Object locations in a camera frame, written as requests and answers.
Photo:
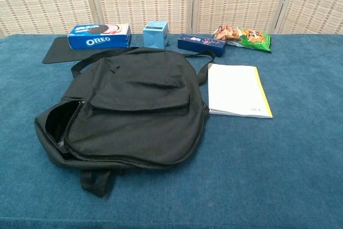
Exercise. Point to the white notebook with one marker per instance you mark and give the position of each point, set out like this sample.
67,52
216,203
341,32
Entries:
233,89

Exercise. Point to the orange and green snack bag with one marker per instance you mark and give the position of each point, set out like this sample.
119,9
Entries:
249,38

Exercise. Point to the blue Oreo cookie box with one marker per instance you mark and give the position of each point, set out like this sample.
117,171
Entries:
99,40

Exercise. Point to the blue table cloth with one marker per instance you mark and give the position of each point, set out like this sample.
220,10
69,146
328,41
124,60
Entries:
268,159

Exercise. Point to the black flat mat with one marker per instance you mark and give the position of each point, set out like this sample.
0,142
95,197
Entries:
57,52

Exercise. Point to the long dark blue box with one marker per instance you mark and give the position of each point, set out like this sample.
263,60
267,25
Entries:
201,45

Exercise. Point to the small light blue box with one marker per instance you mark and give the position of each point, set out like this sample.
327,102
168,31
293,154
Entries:
154,37

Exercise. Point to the black fabric backpack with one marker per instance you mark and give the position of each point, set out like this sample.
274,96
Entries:
134,105

